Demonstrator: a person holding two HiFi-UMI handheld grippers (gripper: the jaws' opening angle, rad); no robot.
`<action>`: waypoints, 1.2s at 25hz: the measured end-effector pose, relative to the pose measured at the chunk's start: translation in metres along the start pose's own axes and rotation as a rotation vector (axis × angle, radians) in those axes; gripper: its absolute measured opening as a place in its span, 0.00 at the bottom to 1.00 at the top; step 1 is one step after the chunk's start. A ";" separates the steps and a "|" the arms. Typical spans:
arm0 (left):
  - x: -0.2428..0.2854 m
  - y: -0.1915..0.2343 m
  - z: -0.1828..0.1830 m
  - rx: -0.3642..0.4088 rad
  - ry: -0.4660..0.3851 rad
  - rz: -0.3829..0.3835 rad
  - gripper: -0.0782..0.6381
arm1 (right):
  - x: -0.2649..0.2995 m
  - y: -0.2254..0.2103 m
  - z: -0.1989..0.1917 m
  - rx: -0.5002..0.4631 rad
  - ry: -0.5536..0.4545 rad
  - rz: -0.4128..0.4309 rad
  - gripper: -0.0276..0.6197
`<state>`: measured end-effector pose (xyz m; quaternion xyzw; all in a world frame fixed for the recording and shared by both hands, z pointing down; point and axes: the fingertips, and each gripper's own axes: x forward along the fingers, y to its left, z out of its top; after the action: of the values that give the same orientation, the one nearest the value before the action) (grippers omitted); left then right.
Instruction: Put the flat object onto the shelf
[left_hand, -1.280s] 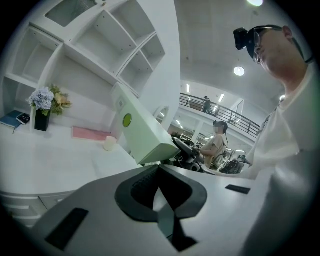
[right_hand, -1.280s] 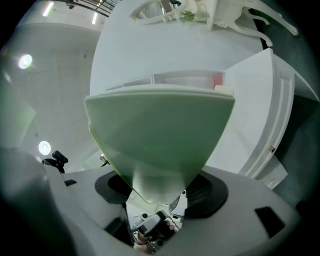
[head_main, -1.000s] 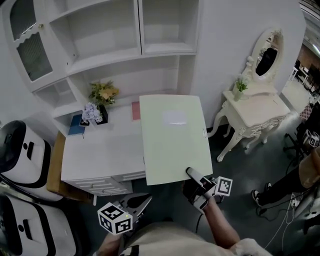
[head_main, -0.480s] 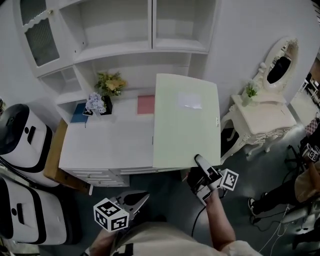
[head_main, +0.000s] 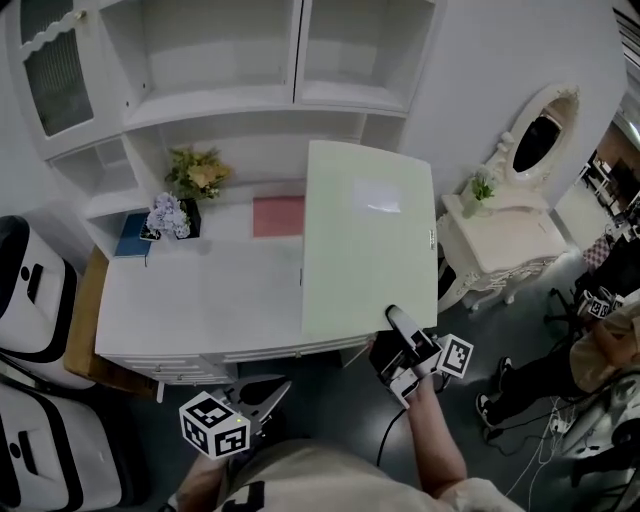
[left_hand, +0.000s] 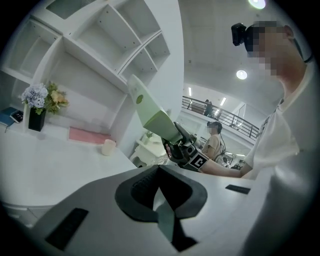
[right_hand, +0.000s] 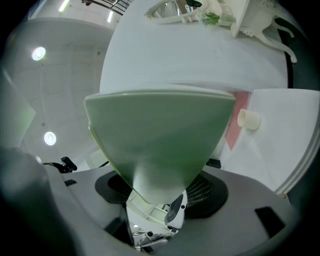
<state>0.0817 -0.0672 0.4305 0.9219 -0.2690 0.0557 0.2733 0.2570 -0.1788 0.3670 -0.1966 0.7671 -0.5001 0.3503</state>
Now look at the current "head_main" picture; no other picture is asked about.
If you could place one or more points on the small white flower vase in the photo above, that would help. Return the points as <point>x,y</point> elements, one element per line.
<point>480,192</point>

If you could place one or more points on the yellow flower bouquet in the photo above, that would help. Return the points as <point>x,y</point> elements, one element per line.
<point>197,172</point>

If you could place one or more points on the white shelf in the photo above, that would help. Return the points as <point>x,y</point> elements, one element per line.
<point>225,107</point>

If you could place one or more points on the pink flat folder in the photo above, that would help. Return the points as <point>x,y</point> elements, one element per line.
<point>278,217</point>

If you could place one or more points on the pale green object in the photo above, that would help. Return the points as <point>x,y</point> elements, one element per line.
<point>365,250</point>

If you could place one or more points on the person's beige shirt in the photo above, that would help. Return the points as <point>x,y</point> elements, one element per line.
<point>325,482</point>

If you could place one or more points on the blue book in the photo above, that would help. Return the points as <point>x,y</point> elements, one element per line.
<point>131,240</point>

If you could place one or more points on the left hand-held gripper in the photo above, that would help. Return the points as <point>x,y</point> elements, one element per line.
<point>212,425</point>

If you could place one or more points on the person's left forearm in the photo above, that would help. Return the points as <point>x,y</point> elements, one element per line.
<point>202,475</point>

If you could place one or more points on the black vase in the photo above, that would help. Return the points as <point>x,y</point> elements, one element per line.
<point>192,220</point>

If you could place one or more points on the white and black machine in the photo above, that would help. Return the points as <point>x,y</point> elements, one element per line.
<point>30,290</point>
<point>45,450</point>

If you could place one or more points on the checkered cloth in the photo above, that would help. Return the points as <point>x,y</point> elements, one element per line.
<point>599,252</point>

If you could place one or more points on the person's right forearm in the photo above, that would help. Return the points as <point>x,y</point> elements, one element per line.
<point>435,440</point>

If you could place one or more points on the white desk with drawers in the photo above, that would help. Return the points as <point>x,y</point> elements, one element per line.
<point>200,300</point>

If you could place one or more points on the purple flower pot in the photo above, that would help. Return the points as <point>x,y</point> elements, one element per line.
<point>167,217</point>

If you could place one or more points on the white oval mirror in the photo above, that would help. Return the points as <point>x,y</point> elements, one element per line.
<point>537,137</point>

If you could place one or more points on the white ornate dressing table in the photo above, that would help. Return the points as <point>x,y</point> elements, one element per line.
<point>500,250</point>

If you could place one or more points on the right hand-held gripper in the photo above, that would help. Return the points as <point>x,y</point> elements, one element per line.
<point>400,362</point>

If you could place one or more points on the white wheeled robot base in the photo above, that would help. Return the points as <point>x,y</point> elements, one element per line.
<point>605,420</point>

